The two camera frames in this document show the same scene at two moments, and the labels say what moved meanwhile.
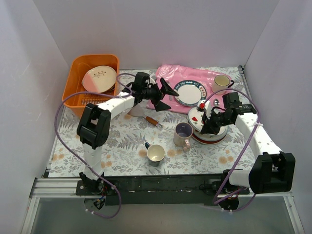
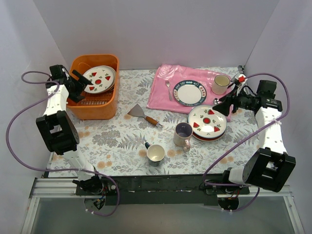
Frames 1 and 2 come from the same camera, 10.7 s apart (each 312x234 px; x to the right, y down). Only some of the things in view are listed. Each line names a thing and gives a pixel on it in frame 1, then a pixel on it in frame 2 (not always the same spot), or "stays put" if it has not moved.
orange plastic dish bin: [81, 63] stays put
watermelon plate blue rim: [195, 116] -> [102, 77]
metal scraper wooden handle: [137, 110] stays put
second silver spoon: [216, 102] stays put
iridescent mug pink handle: [183, 131] stays put
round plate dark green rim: [190, 93] stays put
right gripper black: [212, 121] -> [234, 103]
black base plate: [163, 190] stays put
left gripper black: [158, 93] -> [73, 87]
